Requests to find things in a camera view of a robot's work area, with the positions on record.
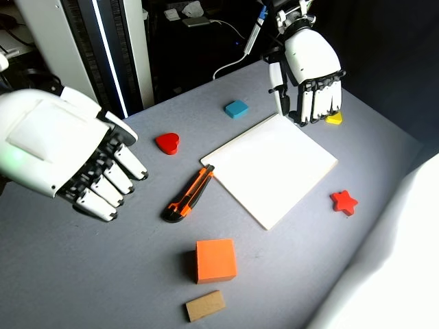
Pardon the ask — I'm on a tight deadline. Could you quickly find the orange black utility knife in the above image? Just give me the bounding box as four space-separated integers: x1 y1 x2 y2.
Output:
161 164 216 224

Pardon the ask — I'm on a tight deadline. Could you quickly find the orange cube block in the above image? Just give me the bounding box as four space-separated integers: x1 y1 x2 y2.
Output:
195 239 238 285

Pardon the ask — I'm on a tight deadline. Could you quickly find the white paper sheet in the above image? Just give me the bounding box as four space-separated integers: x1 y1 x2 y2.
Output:
200 112 339 231

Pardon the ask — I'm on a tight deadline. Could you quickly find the red heart block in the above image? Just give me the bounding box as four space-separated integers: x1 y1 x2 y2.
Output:
154 132 180 156

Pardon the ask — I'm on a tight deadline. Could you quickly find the blue rounded block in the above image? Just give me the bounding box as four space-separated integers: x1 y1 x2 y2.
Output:
224 100 250 120

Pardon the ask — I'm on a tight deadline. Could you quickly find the red star block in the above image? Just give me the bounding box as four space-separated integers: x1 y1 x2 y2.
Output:
329 190 359 217

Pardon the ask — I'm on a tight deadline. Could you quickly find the white adapter with blue plug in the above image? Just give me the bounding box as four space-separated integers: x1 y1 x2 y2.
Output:
244 5 269 55

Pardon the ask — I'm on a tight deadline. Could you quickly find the brown rectangular block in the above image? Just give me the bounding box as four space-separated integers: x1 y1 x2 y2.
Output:
185 290 226 323

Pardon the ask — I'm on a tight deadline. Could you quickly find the grey flat device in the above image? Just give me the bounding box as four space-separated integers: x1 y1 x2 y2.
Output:
181 16 211 29

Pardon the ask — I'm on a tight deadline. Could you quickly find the crumpled white wrap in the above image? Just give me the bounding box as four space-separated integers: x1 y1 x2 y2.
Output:
181 1 205 18

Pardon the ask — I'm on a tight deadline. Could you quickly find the grey table cloth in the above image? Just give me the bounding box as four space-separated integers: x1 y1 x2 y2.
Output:
0 58 425 329

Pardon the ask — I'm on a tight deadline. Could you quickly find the white and black column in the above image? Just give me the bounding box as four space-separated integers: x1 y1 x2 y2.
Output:
13 0 155 119

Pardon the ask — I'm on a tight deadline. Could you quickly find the white side desk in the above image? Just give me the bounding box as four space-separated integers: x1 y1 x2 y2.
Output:
0 13 35 62

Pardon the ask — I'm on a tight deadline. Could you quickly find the thin white charger cable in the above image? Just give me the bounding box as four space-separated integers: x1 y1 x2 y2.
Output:
209 19 246 40

